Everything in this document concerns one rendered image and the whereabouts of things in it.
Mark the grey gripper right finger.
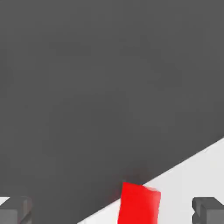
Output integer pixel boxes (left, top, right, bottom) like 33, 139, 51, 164
192, 196, 224, 224

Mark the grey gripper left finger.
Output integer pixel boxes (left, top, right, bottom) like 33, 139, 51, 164
0, 196, 33, 224

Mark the small red cube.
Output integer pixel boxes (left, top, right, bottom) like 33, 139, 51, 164
117, 182, 161, 224

